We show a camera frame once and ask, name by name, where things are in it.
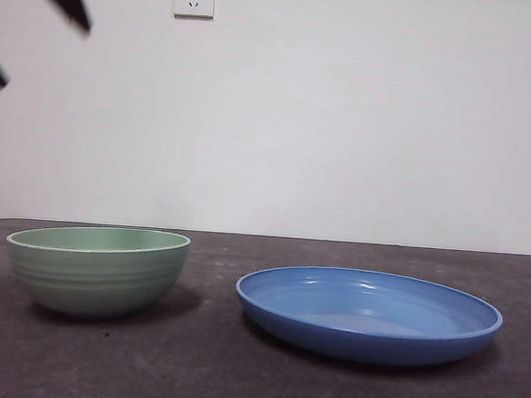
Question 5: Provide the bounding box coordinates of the green ribbed bowl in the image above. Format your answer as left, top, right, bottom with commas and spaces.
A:
1, 218, 193, 326

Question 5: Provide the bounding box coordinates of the blue round plate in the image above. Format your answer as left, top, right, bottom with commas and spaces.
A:
230, 259, 507, 373

